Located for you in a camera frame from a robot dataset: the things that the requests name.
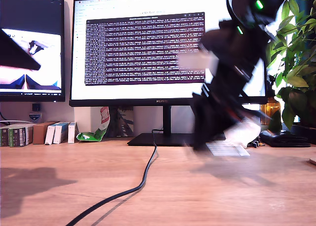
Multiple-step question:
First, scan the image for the metallic silver laser pointer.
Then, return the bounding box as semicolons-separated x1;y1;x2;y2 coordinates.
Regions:
206;142;250;157

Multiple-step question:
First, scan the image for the crumpled white plastic bag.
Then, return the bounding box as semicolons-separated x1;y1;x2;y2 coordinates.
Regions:
223;121;262;148

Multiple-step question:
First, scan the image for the smaller black computer monitor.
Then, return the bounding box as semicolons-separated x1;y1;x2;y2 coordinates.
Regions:
0;0;66;103

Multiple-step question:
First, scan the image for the amber pump bottle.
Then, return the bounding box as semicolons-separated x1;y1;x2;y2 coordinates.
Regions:
260;97;281;125

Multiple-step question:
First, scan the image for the large black computer monitor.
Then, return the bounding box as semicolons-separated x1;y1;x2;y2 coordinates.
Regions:
69;0;269;147

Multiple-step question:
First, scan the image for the blue shield sticker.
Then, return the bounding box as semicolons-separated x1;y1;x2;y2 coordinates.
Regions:
29;112;42;123

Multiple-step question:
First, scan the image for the black leather wallet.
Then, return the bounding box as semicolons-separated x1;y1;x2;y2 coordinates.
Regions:
259;129;311;148

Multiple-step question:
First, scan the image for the brown cardboard box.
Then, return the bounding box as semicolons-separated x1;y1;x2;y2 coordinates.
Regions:
33;121;60;145

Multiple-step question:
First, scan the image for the green and black box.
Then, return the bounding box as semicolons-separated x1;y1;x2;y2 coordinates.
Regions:
0;126;10;147
8;124;34;148

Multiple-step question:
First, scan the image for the dark patterned package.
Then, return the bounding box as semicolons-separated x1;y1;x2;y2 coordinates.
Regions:
110;106;134;137

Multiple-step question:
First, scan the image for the white box with blue top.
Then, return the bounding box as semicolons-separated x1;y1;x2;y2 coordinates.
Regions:
53;122;68;145
44;124;57;145
68;121;79;144

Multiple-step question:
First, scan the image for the green leafy houseplant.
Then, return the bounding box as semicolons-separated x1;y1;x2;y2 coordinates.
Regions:
266;0;316;129

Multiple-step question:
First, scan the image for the black rectangular plant pot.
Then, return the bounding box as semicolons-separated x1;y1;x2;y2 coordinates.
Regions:
291;123;316;138

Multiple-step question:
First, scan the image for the green red white snack bag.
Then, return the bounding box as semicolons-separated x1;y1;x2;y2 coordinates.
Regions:
76;106;111;142

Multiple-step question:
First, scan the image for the thin white cable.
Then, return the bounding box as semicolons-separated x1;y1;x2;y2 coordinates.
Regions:
0;119;37;125

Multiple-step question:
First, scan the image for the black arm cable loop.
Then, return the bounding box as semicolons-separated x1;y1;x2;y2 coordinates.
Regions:
226;0;247;27

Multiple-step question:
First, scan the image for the thick black table cable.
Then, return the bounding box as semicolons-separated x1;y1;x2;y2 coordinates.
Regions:
65;129;163;226

